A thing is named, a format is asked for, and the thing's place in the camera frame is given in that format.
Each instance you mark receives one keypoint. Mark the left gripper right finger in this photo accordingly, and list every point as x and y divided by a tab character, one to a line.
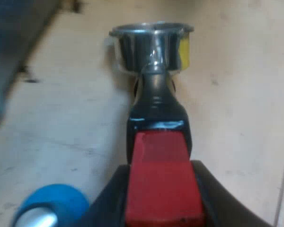
227	196

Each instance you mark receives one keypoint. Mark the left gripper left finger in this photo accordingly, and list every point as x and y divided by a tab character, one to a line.
109	201

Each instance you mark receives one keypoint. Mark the bright blue tamper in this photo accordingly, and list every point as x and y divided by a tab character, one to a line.
50	208

